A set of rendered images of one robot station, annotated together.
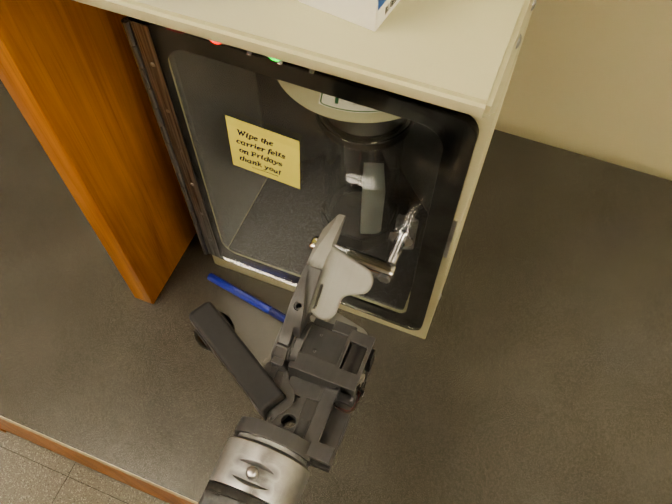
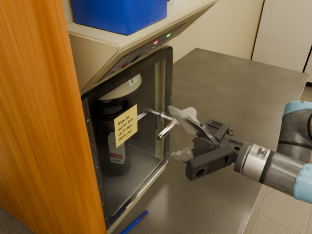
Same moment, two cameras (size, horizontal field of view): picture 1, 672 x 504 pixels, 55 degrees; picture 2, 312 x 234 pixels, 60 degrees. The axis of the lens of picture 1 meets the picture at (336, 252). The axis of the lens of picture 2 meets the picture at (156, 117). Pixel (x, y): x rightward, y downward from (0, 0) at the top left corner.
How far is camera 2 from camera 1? 0.58 m
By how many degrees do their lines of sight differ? 54
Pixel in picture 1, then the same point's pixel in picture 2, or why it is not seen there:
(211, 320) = (197, 159)
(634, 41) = not seen: hidden behind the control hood
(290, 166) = (134, 121)
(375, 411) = (192, 189)
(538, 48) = not seen: hidden behind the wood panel
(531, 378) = (185, 144)
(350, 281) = (192, 113)
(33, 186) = not seen: outside the picture
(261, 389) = (227, 149)
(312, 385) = (223, 140)
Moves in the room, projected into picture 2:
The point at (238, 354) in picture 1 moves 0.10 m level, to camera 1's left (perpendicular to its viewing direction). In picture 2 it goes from (212, 153) to (211, 191)
